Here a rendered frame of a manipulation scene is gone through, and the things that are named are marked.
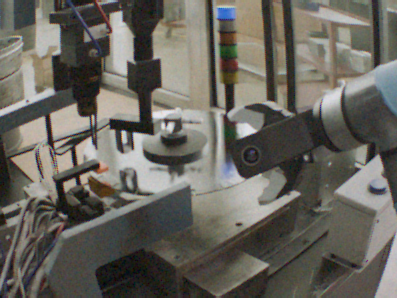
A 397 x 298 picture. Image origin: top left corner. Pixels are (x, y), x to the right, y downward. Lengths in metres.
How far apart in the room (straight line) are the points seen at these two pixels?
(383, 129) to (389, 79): 0.06
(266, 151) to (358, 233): 0.34
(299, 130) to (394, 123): 0.16
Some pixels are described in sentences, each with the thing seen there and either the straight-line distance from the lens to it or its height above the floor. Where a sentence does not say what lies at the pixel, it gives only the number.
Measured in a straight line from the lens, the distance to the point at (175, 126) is 0.84.
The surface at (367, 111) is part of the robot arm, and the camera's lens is 0.49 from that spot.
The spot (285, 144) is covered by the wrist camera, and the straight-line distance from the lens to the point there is 0.56.
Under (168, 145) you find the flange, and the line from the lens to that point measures 0.84.
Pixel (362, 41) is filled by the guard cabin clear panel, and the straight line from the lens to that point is 1.08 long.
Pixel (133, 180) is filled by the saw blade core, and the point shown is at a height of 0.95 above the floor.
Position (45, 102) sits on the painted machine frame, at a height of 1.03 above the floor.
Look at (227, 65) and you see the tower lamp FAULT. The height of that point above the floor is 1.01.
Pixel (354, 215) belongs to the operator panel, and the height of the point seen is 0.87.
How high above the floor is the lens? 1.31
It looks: 25 degrees down
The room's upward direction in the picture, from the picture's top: 2 degrees counter-clockwise
